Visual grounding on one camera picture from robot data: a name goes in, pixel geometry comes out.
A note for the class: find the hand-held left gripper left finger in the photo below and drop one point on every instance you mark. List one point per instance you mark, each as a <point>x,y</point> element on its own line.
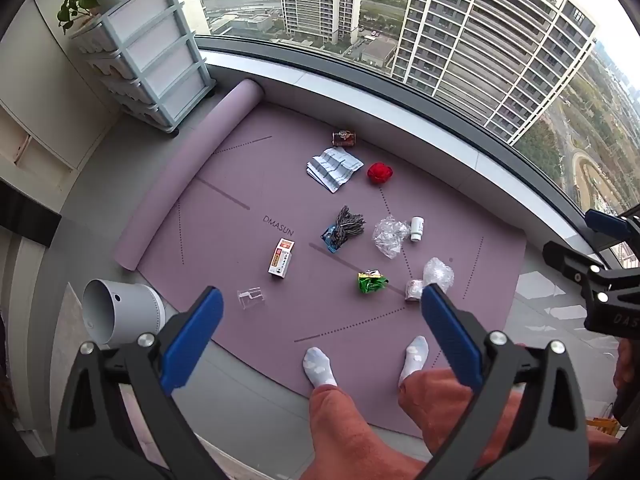
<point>192,340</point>

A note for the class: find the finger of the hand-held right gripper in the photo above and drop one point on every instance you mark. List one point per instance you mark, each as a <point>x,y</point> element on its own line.
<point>605,222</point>
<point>570,257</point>

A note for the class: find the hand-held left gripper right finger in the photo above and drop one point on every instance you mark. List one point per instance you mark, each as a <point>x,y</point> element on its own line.
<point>452,335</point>

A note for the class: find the white cylindrical bin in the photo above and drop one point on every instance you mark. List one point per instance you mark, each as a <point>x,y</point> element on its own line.
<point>130,310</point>

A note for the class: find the green foil snack bag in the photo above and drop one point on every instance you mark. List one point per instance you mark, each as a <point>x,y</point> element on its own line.
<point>371,282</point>

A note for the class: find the blue battery blister pack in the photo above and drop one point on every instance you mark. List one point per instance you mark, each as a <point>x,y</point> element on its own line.
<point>342,227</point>

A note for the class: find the person's right hand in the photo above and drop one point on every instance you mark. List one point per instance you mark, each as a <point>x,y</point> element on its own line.
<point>627,365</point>

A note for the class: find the person's right white sock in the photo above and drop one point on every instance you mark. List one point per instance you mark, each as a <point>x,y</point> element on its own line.
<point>415,357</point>

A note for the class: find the person's white sock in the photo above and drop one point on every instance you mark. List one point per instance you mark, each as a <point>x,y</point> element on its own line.
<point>415,357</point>
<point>320,367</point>

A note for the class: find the silver tape roll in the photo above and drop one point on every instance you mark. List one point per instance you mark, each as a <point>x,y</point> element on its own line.
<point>413,291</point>

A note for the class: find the clear bubble wrap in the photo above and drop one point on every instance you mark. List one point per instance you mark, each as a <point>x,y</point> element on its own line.
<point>439,274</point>

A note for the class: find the clear plastic blister tray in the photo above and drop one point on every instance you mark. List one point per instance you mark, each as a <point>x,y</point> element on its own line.
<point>251,298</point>

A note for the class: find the wooden stool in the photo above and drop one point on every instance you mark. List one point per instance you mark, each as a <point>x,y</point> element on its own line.
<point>604,426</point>

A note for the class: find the small white bottle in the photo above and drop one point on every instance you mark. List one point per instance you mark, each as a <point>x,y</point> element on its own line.
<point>417,229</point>

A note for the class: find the crumpled clear plastic wrap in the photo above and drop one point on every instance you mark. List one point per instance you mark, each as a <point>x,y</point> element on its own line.
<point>390,235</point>

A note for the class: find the red and white carton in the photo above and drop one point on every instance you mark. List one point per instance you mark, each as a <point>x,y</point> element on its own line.
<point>280,258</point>

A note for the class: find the person's left white sock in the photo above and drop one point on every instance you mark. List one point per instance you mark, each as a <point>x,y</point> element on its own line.
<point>320,367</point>

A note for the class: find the person's left leg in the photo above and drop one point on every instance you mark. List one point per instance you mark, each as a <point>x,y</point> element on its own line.
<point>345,435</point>

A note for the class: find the purple yoga mat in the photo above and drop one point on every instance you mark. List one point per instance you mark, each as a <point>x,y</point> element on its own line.
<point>240,175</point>

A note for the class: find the red crumpled ball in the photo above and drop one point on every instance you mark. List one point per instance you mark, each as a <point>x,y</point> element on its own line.
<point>379,172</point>

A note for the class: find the folded printed paper leaflet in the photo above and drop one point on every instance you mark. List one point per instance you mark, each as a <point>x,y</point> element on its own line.
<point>332,167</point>

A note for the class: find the brown soda can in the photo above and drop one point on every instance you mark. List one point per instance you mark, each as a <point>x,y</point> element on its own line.
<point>344,138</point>

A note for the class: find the wide high-rise building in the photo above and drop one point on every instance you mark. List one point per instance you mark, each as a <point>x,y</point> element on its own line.
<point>480,35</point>

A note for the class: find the grey plastic drawer cabinet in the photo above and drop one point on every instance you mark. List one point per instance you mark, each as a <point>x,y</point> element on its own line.
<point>150,50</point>

